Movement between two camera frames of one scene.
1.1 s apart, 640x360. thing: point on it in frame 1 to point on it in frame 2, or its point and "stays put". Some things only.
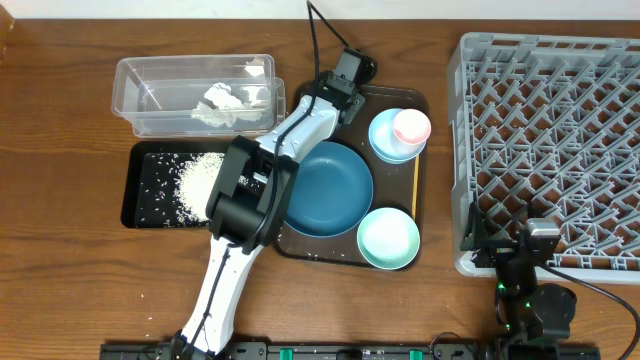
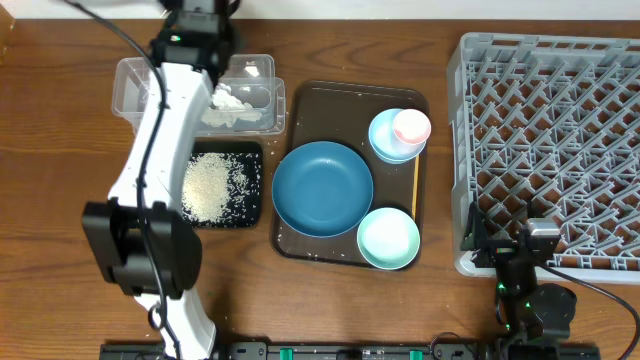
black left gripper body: (355, 102) to (224, 42)
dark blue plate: (330, 192) stays put
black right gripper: (476, 239) stays put
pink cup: (412, 126) stays put
